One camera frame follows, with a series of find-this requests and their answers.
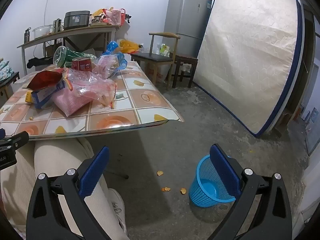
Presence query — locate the long grey side desk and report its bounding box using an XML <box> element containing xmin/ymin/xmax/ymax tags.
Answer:
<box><xmin>17</xmin><ymin>25</ymin><xmax>120</xmax><ymax>75</ymax></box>

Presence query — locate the blue plastic bag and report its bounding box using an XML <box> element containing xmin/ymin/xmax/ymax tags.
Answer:
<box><xmin>101</xmin><ymin>41</ymin><xmax>128</xmax><ymax>70</ymax></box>

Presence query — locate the pink foam sheet pack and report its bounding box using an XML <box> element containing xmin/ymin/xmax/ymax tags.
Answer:
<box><xmin>52</xmin><ymin>85</ymin><xmax>100</xmax><ymax>117</ymax></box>

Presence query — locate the green and white box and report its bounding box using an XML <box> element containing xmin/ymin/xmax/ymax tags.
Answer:
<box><xmin>157</xmin><ymin>44</ymin><xmax>172</xmax><ymax>57</ymax></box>

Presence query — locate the black cloth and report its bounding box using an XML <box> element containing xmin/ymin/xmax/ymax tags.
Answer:
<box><xmin>27</xmin><ymin>57</ymin><xmax>54</xmax><ymax>68</ymax></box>

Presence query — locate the person's cream trouser leg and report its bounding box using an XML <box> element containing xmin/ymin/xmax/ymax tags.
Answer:
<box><xmin>0</xmin><ymin>137</ymin><xmax>129</xmax><ymax>240</ymax></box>

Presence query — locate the teal patterned cloth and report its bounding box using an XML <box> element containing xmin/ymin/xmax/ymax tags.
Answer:
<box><xmin>0</xmin><ymin>59</ymin><xmax>14</xmax><ymax>82</ymax></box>

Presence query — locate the clear glass bowl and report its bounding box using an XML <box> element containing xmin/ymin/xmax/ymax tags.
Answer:
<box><xmin>32</xmin><ymin>24</ymin><xmax>54</xmax><ymax>39</ymax></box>

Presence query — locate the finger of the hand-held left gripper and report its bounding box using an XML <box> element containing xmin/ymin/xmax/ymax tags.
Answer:
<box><xmin>0</xmin><ymin>129</ymin><xmax>30</xmax><ymax>153</ymax></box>

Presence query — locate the tile patterned plastic tablecloth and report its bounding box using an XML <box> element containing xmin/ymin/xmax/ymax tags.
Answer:
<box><xmin>0</xmin><ymin>61</ymin><xmax>184</xmax><ymax>140</ymax></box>

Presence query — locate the cream mattress with blue edge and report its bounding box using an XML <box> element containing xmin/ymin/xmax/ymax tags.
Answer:
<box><xmin>192</xmin><ymin>0</ymin><xmax>307</xmax><ymax>138</ymax></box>

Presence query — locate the small dark stool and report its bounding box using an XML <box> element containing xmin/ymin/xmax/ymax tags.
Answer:
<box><xmin>0</xmin><ymin>72</ymin><xmax>20</xmax><ymax>99</ymax></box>

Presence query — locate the yellow plastic bag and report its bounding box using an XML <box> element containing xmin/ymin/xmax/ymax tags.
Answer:
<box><xmin>119</xmin><ymin>39</ymin><xmax>140</xmax><ymax>54</ymax></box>
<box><xmin>90</xmin><ymin>9</ymin><xmax>107</xmax><ymax>20</ymax></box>

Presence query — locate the red snack bag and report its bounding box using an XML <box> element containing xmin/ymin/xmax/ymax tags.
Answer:
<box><xmin>22</xmin><ymin>70</ymin><xmax>66</xmax><ymax>92</ymax></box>

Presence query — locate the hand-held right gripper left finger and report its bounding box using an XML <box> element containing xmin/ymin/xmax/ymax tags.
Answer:
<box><xmin>26</xmin><ymin>146</ymin><xmax>118</xmax><ymax>240</ymax></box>

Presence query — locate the grey rice cooker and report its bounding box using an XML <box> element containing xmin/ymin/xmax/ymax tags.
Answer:
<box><xmin>64</xmin><ymin>11</ymin><xmax>91</xmax><ymax>30</ymax></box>

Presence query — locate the white sack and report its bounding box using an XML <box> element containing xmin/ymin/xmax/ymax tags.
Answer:
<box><xmin>146</xmin><ymin>64</ymin><xmax>170</xmax><ymax>84</ymax></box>

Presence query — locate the dark wooden stool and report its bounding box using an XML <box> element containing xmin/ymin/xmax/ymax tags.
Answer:
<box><xmin>171</xmin><ymin>54</ymin><xmax>199</xmax><ymax>89</ymax></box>

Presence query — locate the green plastic cup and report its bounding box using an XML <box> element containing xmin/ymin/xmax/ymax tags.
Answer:
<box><xmin>53</xmin><ymin>46</ymin><xmax>98</xmax><ymax>68</ymax></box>

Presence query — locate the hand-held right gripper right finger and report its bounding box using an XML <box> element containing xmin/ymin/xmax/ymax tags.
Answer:
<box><xmin>207</xmin><ymin>144</ymin><xmax>293</xmax><ymax>240</ymax></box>

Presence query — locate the clear plastic bag pink print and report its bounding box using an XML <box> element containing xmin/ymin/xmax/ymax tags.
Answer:
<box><xmin>66</xmin><ymin>69</ymin><xmax>118</xmax><ymax>109</ymax></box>

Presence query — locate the blue and white carton box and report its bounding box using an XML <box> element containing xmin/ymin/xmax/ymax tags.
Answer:
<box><xmin>30</xmin><ymin>81</ymin><xmax>67</xmax><ymax>110</ymax></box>

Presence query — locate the red drink can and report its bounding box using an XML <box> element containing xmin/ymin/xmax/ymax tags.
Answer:
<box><xmin>72</xmin><ymin>57</ymin><xmax>92</xmax><ymax>72</ymax></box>

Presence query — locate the silver refrigerator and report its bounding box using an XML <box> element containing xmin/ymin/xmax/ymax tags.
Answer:
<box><xmin>164</xmin><ymin>0</ymin><xmax>213</xmax><ymax>58</ymax></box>

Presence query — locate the blue plastic mesh basket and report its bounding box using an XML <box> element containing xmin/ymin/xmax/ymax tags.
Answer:
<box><xmin>189</xmin><ymin>154</ymin><xmax>237</xmax><ymax>208</ymax></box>

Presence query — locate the wooden chair with black seat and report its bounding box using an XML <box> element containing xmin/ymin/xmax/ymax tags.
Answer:
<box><xmin>130</xmin><ymin>32</ymin><xmax>182</xmax><ymax>90</ymax></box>

